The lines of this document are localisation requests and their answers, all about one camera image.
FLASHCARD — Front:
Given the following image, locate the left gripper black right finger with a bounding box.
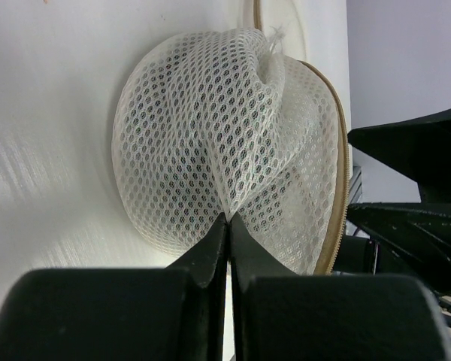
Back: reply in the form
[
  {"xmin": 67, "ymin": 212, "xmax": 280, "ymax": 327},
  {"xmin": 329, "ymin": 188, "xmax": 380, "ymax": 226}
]
[{"xmin": 229, "ymin": 216, "xmax": 451, "ymax": 360}]

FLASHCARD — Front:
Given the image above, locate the beige trimmed mesh laundry bag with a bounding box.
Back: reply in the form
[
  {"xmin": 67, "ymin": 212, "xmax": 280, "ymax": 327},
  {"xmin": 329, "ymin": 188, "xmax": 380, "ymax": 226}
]
[{"xmin": 111, "ymin": 1, "xmax": 350, "ymax": 275}]

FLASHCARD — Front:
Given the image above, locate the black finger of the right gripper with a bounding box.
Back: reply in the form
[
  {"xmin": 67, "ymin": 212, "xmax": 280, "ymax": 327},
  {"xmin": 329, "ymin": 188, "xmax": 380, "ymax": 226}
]
[
  {"xmin": 348, "ymin": 108, "xmax": 451, "ymax": 203},
  {"xmin": 347, "ymin": 202, "xmax": 451, "ymax": 295}
]

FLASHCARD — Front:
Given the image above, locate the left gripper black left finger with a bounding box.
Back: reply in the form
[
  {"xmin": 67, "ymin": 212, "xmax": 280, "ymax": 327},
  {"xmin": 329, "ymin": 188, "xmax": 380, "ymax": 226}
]
[{"xmin": 0, "ymin": 215, "xmax": 227, "ymax": 360}]

